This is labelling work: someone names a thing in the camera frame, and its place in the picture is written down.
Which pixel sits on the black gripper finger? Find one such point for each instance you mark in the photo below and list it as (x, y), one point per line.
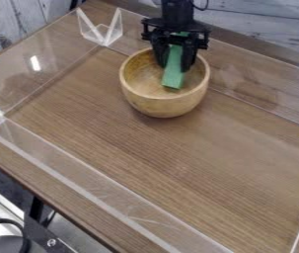
(160, 49)
(188, 53)

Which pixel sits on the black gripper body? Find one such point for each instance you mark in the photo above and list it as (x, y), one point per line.
(159, 33)

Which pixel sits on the brown wooden bowl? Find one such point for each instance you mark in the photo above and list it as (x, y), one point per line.
(152, 99)

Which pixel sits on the green rectangular block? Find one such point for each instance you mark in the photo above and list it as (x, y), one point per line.
(172, 74)

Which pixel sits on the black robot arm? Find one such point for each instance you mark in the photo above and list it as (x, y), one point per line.
(177, 12)

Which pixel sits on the clear acrylic front barrier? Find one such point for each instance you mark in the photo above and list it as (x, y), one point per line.
(128, 223)

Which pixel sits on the black table leg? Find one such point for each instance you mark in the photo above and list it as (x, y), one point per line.
(36, 209)

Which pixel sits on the clear acrylic corner bracket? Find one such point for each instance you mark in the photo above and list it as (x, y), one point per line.
(101, 34)

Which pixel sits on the black metal base plate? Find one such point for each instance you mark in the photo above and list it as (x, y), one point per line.
(32, 243)

